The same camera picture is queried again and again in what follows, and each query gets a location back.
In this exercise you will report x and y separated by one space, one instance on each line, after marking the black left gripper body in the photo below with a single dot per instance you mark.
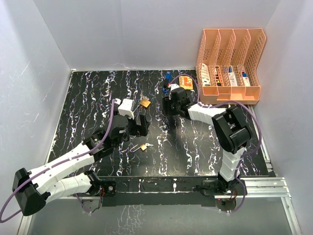
131 126

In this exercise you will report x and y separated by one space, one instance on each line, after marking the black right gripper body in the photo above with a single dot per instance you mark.
170 108

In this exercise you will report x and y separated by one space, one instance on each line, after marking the small brass padlock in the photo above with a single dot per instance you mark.
137 147

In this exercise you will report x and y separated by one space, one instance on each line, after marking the large brass padlock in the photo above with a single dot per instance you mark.
143 103

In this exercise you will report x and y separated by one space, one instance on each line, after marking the silver key bunch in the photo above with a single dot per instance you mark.
142 96

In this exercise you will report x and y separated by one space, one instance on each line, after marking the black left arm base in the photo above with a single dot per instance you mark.
101 188

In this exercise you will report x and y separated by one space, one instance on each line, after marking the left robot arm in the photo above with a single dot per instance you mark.
39 186

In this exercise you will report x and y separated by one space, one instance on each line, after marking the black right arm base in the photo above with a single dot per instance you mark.
217 187

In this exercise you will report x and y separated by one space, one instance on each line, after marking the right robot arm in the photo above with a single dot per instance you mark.
231 129

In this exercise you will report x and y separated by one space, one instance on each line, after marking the yellow spiral notebook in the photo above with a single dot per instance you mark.
186 82

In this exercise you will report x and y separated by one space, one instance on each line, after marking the red black item in organizer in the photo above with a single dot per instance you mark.
217 77

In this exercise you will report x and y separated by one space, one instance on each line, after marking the orange file organizer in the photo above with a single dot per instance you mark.
227 63

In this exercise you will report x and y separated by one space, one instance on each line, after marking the white blue box in organizer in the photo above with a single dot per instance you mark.
232 77

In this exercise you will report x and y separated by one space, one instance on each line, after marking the blue red box in organizer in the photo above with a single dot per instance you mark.
246 79

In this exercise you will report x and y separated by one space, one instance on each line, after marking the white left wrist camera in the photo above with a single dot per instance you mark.
125 107

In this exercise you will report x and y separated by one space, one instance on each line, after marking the aluminium frame rail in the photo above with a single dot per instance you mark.
154 189

